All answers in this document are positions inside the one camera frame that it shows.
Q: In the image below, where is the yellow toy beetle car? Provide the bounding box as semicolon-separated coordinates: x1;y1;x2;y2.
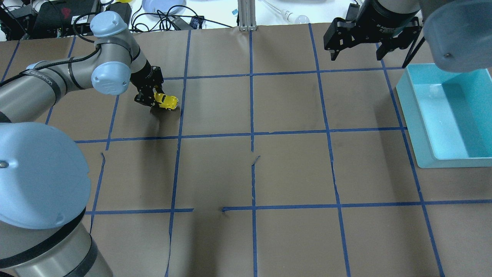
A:
154;92;179;111

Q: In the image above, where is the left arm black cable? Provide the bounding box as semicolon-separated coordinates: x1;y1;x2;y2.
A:
71;12;101;39

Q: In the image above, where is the white light bulb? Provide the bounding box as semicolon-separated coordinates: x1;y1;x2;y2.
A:
281;10;310;24

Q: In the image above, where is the teal plastic storage bin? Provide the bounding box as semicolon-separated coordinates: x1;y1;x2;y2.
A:
396;63;492;168

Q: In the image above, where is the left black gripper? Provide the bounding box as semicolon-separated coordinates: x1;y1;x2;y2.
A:
131;65;165;107

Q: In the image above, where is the blue plastic plate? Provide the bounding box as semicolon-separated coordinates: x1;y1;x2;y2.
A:
141;0;186;17

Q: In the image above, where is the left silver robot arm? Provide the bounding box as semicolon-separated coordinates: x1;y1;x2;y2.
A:
0;11;178;277

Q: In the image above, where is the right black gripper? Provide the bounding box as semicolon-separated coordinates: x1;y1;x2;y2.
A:
323;0;421;61

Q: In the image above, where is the aluminium frame post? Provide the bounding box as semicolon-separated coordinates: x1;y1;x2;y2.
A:
237;0;257;32

